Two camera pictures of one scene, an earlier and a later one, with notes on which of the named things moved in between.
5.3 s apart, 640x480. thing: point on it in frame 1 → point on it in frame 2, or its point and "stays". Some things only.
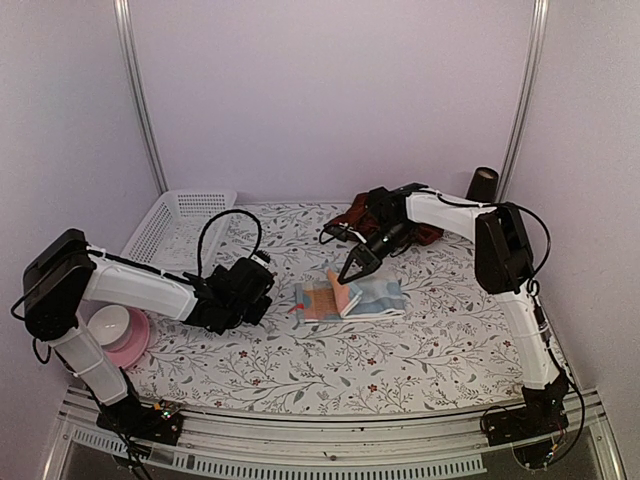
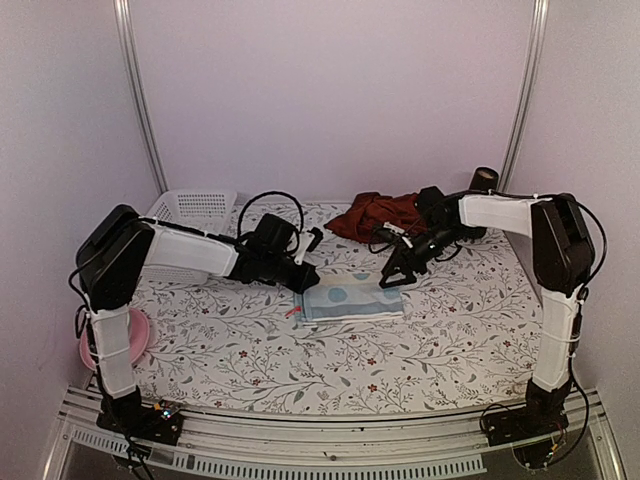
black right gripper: (360, 259) → (407, 262)
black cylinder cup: (483, 184) stays
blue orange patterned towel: (361, 298) stays
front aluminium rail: (440, 444) stays
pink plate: (141, 328) stays
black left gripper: (259, 310) → (303, 283)
